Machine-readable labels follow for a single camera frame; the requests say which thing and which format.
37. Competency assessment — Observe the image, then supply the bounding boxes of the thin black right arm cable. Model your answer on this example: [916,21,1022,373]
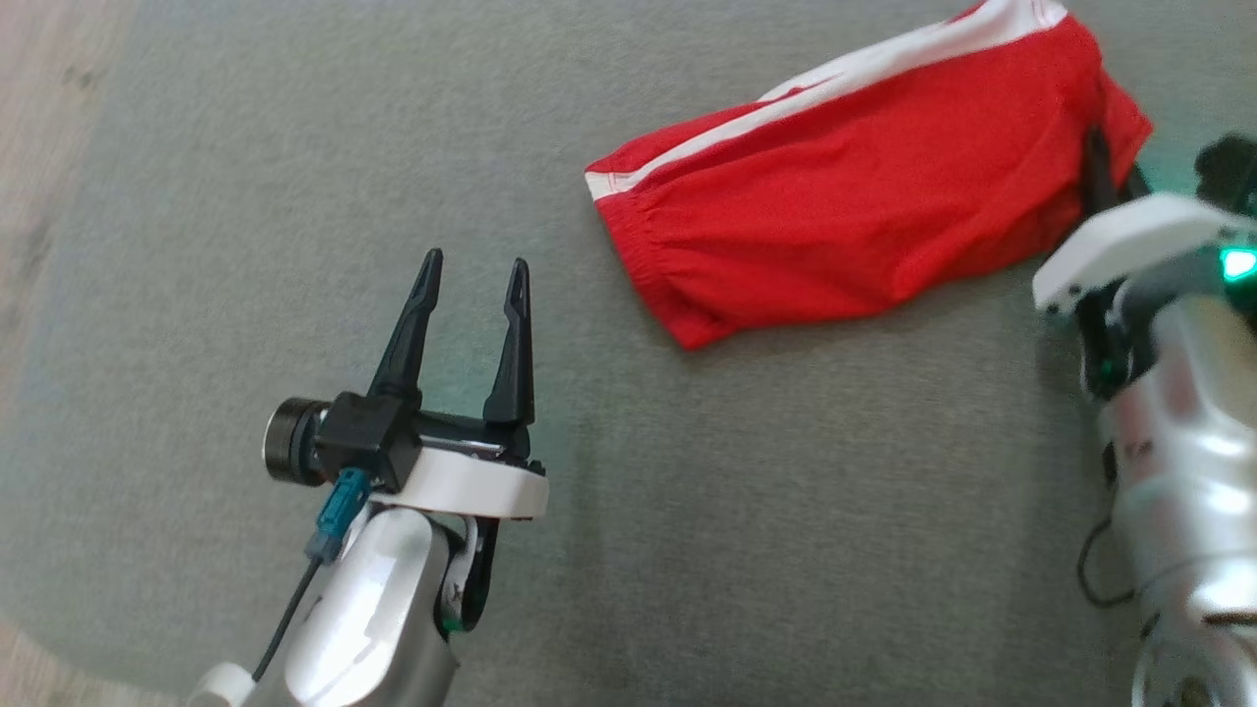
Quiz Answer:
[1076,518,1140,611]

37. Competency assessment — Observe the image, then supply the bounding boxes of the black cable with teal connector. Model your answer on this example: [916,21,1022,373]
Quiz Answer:
[251,467,375,684]

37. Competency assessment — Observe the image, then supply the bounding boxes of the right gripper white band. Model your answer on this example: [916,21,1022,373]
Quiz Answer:
[1031,126,1257,316]

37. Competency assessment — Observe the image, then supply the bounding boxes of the red shorts with white stripe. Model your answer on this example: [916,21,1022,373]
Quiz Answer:
[584,0,1154,353]

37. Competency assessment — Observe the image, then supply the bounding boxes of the grey fabric sofa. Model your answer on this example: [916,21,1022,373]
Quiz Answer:
[0,0,1257,707]

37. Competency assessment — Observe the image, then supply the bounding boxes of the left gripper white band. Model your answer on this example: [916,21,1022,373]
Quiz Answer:
[366,247,550,520]

